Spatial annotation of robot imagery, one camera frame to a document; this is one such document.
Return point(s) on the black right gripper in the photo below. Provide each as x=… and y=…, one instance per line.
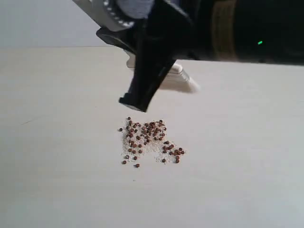
x=156, y=32

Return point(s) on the white wooden paint brush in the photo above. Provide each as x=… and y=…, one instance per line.
x=179, y=81

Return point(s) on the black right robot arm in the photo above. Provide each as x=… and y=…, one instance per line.
x=250, y=31

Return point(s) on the pile of beans and rice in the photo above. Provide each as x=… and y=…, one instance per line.
x=148, y=138

